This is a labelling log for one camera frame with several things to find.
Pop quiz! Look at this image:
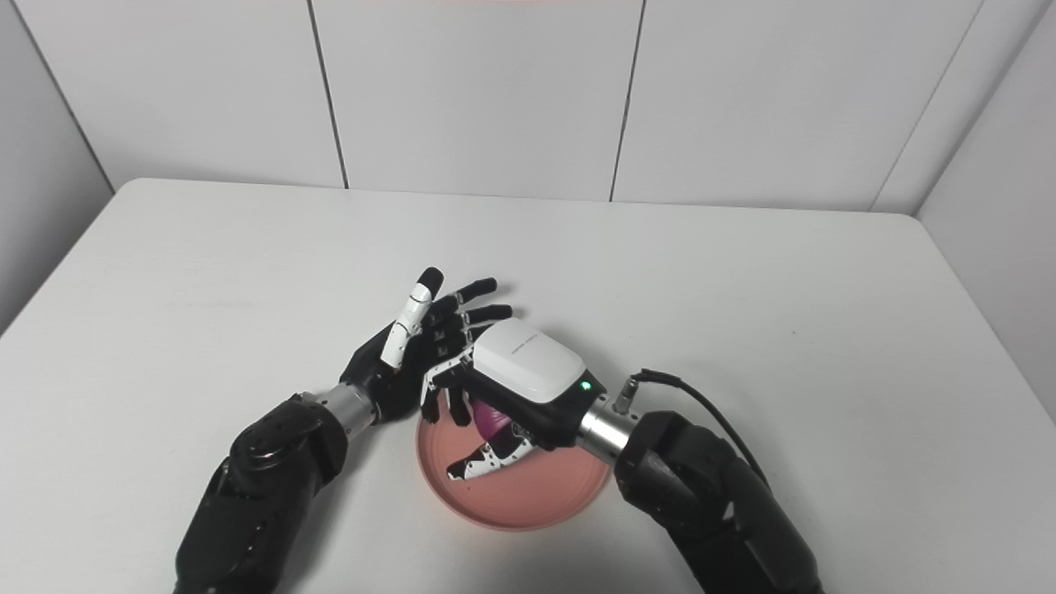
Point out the purple red onion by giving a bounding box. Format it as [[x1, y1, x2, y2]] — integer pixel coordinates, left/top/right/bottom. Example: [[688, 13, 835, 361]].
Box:
[[469, 398, 519, 444]]

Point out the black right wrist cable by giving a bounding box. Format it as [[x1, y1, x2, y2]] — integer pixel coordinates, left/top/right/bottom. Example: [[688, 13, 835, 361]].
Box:
[[612, 368, 773, 489]]

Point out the pink round plate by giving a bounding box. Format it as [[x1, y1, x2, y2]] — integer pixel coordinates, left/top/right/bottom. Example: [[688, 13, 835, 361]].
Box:
[[415, 386, 613, 531]]

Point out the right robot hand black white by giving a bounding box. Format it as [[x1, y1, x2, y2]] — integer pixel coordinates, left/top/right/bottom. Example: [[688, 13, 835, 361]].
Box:
[[420, 318, 606, 485]]

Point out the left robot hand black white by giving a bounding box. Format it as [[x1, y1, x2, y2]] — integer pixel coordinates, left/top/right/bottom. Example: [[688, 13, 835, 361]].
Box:
[[339, 266, 515, 424]]

